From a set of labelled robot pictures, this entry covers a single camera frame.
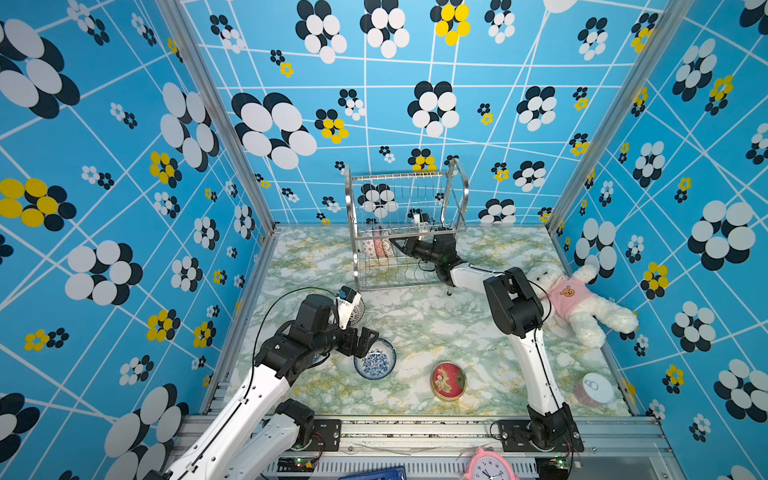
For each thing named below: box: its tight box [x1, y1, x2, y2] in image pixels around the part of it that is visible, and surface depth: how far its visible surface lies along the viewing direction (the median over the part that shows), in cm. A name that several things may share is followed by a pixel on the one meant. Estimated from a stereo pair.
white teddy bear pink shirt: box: [526, 264, 639, 349], surface depth 90 cm
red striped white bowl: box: [382, 239, 396, 258], surface depth 99 cm
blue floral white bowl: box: [354, 338, 397, 380], surface depth 86 cm
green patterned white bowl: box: [362, 239, 376, 259], surface depth 98 cm
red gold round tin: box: [430, 361, 468, 402], surface depth 80 cm
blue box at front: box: [338, 466, 408, 480], surface depth 66 cm
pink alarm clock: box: [462, 446, 520, 480], surface depth 69 cm
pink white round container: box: [573, 372, 614, 407], surface depth 77 cm
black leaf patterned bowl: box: [373, 238, 387, 259], surface depth 99 cm
